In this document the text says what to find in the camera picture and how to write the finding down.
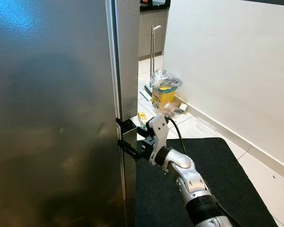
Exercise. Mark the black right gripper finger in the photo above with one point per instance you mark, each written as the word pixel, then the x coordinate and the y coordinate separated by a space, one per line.
pixel 142 133
pixel 130 150

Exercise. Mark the silver right arm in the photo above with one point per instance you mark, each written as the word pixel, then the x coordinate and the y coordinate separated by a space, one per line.
pixel 189 184

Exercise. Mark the yellow juice carton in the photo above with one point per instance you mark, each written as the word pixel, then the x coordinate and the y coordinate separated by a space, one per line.
pixel 142 116

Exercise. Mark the clear bag with packets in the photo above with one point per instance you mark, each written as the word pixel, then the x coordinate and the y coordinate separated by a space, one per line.
pixel 169 110

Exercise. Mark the yellow plastic tub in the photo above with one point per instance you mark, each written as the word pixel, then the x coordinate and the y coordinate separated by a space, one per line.
pixel 164 97

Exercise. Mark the small white box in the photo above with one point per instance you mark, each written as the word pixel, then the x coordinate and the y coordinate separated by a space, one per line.
pixel 183 107

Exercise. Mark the clear plastic bag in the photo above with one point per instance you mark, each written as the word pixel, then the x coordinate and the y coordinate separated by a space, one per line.
pixel 165 78

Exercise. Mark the black carpet floor mat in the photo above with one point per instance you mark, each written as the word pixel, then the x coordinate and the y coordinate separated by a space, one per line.
pixel 217 179

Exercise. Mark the beige kitchen cabinet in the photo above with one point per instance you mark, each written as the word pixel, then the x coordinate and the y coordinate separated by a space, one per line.
pixel 151 33

